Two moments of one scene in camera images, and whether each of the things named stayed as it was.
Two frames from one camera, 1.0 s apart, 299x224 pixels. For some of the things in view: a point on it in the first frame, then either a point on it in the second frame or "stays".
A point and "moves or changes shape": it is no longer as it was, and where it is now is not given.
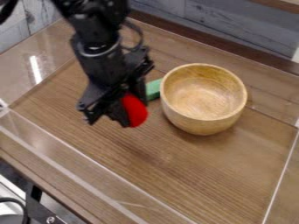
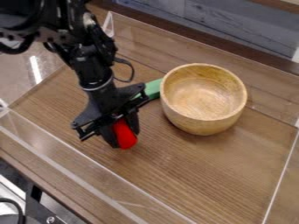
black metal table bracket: x=39 y=214 stays
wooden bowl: x=204 y=96 stays
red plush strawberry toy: x=136 y=110 moves or changes shape
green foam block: x=153 y=89 stays
